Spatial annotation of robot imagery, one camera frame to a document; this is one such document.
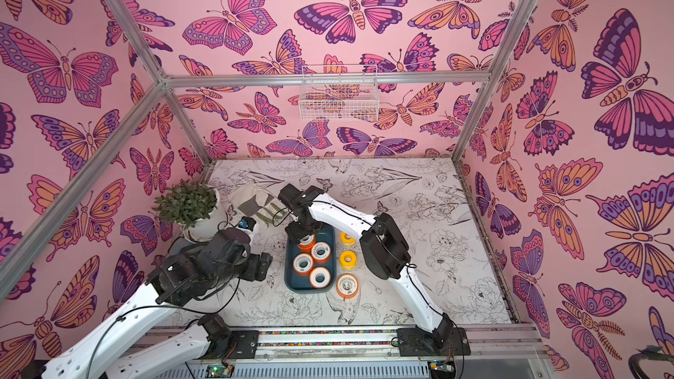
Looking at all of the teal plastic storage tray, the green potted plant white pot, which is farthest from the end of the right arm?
the green potted plant white pot

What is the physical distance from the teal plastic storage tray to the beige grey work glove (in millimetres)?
154

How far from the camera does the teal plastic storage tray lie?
2.73 feet

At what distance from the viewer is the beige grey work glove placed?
1.03m

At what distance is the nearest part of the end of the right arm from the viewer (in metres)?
0.68
